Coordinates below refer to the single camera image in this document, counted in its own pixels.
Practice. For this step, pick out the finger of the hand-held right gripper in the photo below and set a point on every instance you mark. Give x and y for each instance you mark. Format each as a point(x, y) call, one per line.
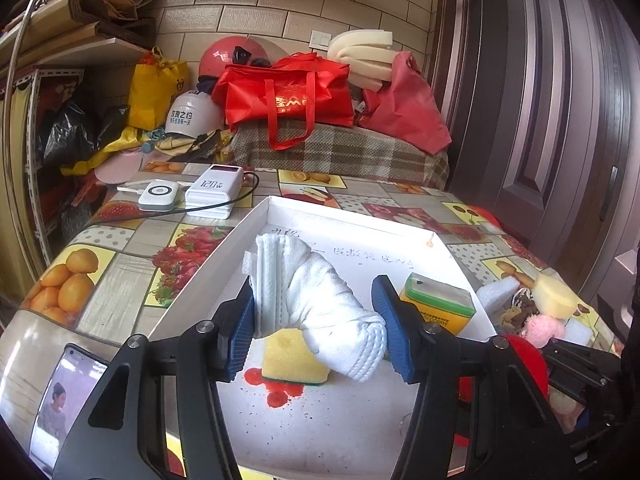
point(585, 372)

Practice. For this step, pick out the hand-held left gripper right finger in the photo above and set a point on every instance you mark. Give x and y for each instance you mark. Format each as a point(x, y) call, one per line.
point(395, 332)

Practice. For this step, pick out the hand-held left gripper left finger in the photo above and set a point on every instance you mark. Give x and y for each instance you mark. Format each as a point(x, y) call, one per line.
point(240, 332)

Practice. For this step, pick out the pale yellow sponge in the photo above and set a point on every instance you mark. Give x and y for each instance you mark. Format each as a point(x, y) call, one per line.
point(555, 297)

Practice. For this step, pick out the white towel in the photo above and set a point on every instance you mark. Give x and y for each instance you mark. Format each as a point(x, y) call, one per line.
point(320, 300)

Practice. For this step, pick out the white cardboard box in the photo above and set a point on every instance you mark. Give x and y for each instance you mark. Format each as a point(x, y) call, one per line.
point(350, 425)

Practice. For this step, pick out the yellow green-lidded box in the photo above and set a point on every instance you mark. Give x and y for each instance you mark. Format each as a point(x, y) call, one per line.
point(437, 302)

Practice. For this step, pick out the yellow sponge with green scourer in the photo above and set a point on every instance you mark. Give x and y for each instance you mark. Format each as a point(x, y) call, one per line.
point(287, 357)

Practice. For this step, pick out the pink pompom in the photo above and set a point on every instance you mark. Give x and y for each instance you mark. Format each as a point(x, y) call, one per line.
point(545, 331)

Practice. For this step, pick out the red plush ball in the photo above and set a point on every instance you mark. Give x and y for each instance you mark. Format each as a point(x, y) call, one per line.
point(527, 360)

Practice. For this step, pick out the white foam block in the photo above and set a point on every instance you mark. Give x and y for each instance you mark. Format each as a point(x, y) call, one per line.
point(495, 296)

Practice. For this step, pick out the fruit print tablecloth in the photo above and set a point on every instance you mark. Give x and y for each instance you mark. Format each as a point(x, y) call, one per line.
point(125, 280)

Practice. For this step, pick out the large white power bank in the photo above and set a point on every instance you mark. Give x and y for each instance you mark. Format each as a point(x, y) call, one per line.
point(212, 190)

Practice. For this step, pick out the small white power bank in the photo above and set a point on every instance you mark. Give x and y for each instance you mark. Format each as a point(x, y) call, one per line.
point(159, 196)

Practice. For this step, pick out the plaid cloth covered cabinet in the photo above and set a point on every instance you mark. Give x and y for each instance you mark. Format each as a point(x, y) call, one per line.
point(350, 152)

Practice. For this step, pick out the smartphone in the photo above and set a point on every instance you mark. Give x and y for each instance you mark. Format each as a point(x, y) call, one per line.
point(60, 405)

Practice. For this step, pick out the pink hat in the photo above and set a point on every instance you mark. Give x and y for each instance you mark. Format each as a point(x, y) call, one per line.
point(117, 170)

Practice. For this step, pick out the white helmet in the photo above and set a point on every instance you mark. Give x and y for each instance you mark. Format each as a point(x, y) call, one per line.
point(192, 115)

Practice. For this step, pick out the pinkish red cloth bag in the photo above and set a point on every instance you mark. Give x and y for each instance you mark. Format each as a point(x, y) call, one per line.
point(405, 105)

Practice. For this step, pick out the red tote bag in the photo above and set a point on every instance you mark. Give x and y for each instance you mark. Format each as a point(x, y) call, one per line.
point(290, 92)

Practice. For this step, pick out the yellow shopping bag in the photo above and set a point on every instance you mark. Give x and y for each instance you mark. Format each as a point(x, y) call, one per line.
point(152, 90)

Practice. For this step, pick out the metal shelf rack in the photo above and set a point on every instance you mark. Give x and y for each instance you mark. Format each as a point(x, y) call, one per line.
point(30, 175)

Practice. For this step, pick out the black plastic bag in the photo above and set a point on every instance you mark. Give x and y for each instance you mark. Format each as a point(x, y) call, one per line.
point(70, 130)

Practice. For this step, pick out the red helmet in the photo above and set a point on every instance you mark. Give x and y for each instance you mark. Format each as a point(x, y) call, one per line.
point(225, 55)

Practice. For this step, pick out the white foam rolls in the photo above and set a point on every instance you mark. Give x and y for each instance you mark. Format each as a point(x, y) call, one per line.
point(360, 52)

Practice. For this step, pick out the brown door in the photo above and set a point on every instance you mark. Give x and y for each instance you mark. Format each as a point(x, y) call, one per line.
point(540, 85)

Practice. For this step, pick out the curved metal rod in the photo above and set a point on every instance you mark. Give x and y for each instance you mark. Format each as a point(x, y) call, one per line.
point(22, 35)

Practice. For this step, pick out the white wall switch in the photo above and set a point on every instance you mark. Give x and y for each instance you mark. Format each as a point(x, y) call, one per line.
point(320, 39)

